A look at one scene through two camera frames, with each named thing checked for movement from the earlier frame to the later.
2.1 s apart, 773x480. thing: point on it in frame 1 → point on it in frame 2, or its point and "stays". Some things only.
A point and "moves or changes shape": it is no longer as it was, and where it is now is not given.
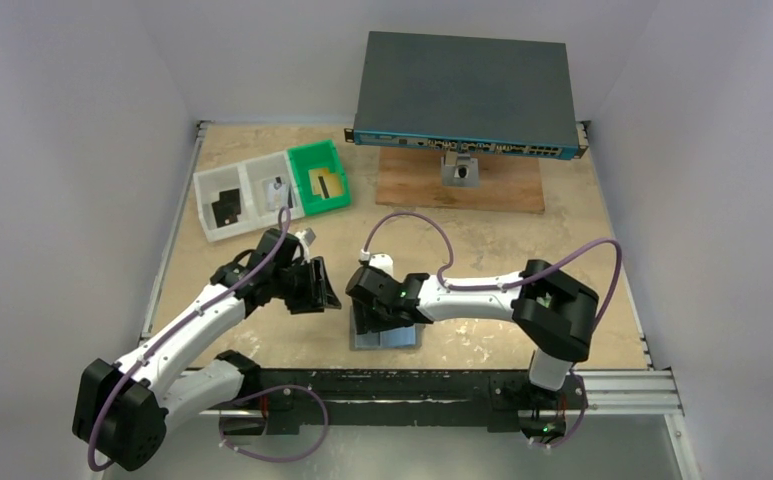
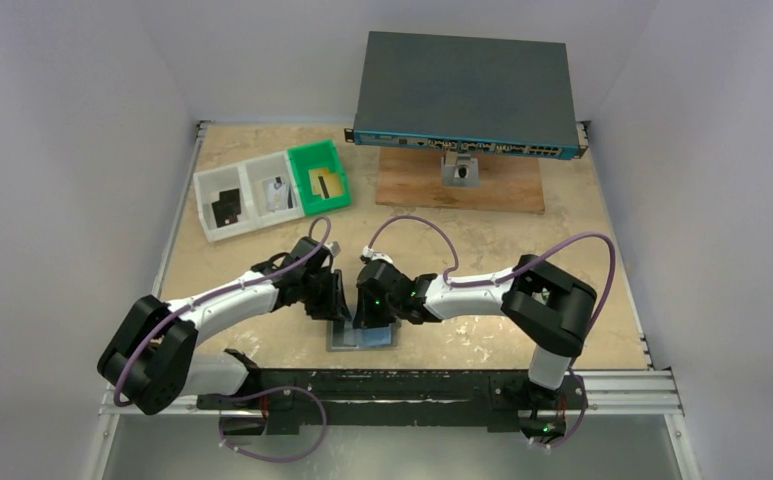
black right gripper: (370, 307) stays
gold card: (333, 182) stays
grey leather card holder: (411, 337) moves or changes shape
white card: (278, 198) stays
